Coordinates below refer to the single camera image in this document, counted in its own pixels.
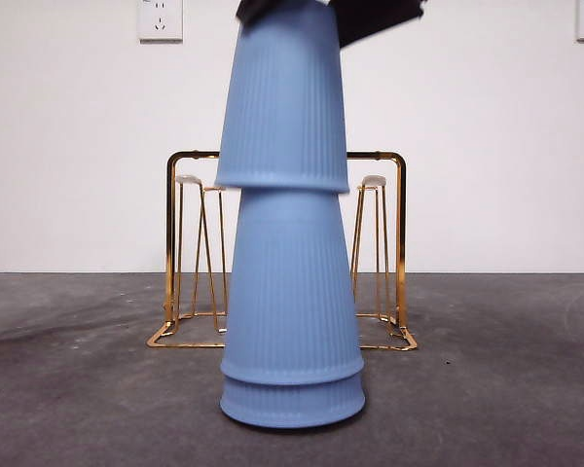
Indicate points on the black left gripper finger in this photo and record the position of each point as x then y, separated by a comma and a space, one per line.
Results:
375, 17
251, 9

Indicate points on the blue ribbed plastic cup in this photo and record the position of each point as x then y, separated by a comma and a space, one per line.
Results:
282, 107
292, 404
292, 292

